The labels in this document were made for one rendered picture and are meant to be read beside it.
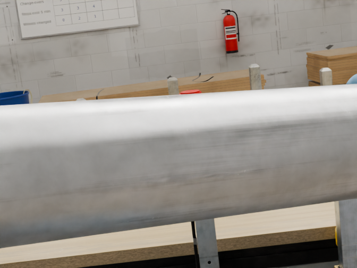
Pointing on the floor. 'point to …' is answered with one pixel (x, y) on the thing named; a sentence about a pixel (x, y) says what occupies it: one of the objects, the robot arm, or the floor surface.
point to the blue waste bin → (15, 98)
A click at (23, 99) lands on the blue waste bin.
